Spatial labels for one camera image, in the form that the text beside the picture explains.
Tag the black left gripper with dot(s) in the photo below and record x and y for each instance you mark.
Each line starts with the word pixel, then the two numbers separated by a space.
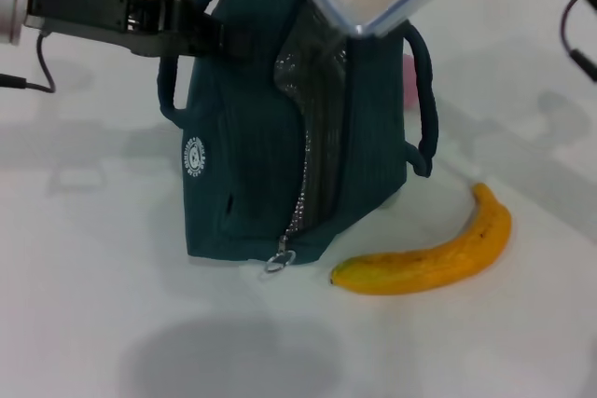
pixel 93 11

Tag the dark teal insulated lunch bag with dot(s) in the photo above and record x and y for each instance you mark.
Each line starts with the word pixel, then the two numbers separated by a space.
pixel 242 160

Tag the pink toy peach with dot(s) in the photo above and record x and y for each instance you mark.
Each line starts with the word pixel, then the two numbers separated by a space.
pixel 410 83

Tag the yellow banana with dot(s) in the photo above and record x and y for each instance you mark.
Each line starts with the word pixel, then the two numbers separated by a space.
pixel 448 263

